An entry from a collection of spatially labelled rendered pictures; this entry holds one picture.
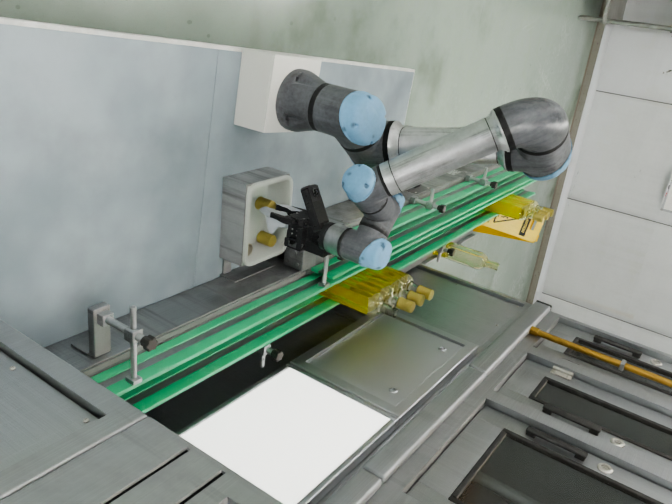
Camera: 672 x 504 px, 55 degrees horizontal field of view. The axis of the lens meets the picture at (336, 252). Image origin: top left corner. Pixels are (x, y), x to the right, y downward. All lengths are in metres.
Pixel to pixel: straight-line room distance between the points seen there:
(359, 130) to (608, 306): 6.67
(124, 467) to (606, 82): 6.99
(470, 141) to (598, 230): 6.41
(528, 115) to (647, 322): 6.66
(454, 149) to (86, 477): 0.92
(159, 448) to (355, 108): 0.87
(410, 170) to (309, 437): 0.63
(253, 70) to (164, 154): 0.29
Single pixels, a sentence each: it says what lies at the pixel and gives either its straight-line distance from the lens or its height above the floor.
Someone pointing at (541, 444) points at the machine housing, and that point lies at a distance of 1.73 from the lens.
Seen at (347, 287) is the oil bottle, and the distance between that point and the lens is 1.83.
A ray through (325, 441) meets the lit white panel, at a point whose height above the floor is 1.24.
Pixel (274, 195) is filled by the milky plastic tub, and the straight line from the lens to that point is 1.75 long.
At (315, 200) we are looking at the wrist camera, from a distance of 1.57.
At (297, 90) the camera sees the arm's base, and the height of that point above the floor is 0.90.
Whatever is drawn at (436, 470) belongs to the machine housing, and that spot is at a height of 1.45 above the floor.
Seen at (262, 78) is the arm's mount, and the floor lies 0.82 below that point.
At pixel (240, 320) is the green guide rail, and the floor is 0.93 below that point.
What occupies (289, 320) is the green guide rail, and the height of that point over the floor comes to 0.93.
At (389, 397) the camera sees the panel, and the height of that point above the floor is 1.26.
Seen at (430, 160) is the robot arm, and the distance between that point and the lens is 1.38.
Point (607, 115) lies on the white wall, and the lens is 7.53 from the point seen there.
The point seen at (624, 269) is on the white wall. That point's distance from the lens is 7.80.
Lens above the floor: 1.84
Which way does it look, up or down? 30 degrees down
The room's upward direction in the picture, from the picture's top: 111 degrees clockwise
